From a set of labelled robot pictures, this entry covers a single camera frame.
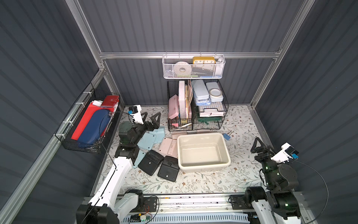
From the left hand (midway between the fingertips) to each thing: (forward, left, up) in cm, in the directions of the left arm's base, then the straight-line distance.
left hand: (154, 113), depth 71 cm
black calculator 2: (-17, -6, -32) cm, 37 cm away
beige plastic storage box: (-6, -28, -32) cm, 43 cm away
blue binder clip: (+5, -47, -31) cm, 57 cm away
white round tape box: (+25, -38, -9) cm, 46 cm away
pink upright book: (+20, -14, -8) cm, 26 cm away
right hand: (-16, -53, -6) cm, 56 cm away
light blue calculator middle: (+2, +10, -31) cm, 33 cm away
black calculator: (-13, +5, -31) cm, 34 cm away
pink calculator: (-3, -5, -31) cm, 31 cm away
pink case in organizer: (+25, -8, -20) cm, 33 cm away
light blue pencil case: (+26, -27, -7) cm, 38 cm away
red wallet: (+11, +27, -1) cm, 30 cm away
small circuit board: (-41, +3, -32) cm, 53 cm away
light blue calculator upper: (+8, +2, -30) cm, 32 cm away
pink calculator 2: (+7, -9, -31) cm, 33 cm away
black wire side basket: (+17, +38, -3) cm, 42 cm away
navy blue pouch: (-13, +29, -2) cm, 32 cm away
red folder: (-3, +36, -2) cm, 37 cm away
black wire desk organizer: (+19, -24, -12) cm, 33 cm away
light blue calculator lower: (-8, +14, -33) cm, 37 cm away
